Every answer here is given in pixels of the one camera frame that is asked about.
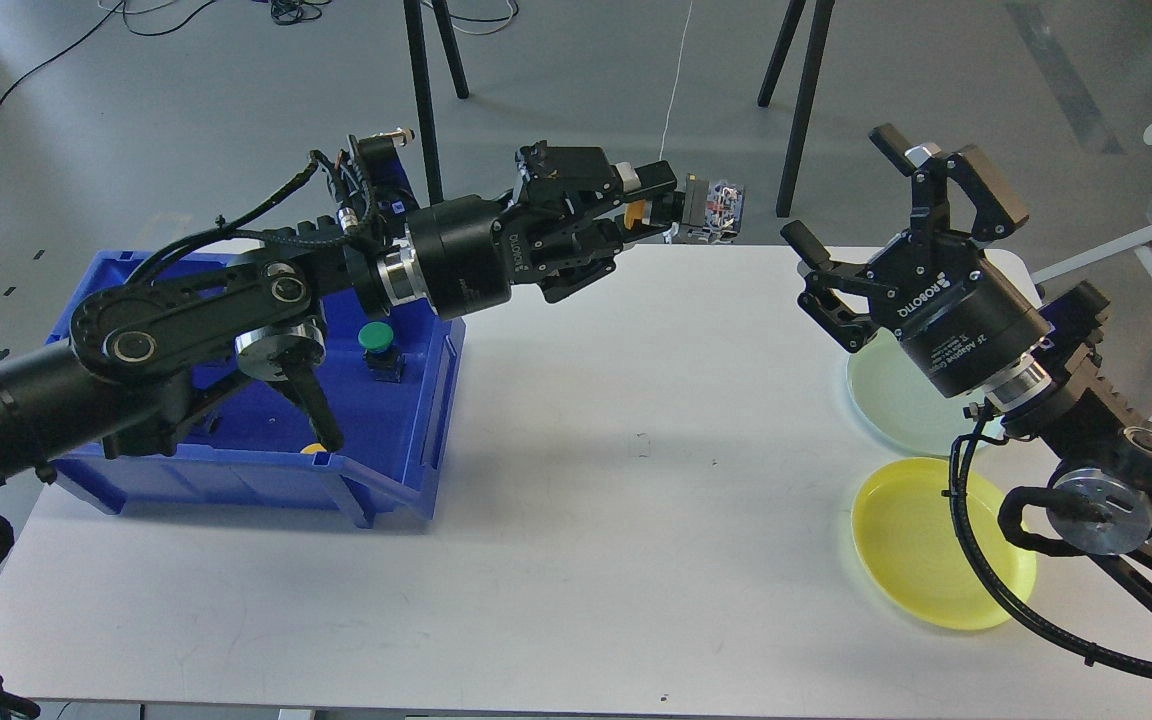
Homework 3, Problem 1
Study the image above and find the green push button right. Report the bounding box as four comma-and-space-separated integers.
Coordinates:
357, 323, 404, 382

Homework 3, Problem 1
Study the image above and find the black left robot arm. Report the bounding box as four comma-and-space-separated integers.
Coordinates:
0, 129, 705, 719

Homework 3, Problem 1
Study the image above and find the light green plate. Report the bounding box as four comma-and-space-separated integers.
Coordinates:
847, 329, 983, 457

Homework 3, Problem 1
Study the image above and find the blue plastic storage bin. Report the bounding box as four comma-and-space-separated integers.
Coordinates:
35, 291, 465, 528

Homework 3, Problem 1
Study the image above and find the black tripod left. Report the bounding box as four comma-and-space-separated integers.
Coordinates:
402, 0, 472, 209

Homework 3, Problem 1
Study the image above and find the black floor cable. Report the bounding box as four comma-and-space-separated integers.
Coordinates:
0, 0, 338, 170

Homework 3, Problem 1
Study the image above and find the white cable with plug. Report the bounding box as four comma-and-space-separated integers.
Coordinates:
655, 0, 697, 166

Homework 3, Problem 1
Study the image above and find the yellow plate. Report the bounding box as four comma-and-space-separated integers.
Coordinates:
851, 457, 1011, 632

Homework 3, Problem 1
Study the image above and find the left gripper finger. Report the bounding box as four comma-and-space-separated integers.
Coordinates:
608, 160, 679, 199
604, 215, 681, 249

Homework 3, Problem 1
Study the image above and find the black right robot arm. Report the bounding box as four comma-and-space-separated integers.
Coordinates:
781, 124, 1152, 679

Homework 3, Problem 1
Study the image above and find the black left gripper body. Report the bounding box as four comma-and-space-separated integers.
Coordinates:
404, 143, 627, 319

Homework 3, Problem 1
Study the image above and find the black tripod right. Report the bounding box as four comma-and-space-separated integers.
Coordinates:
756, 1, 836, 219

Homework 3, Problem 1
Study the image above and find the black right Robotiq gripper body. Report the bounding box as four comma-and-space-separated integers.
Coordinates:
867, 232, 1048, 397

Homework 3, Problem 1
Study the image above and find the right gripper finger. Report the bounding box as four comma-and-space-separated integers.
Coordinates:
867, 123, 1031, 247
780, 222, 882, 354

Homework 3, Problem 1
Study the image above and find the black tripod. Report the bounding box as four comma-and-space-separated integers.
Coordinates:
402, 0, 472, 209
756, 1, 836, 219

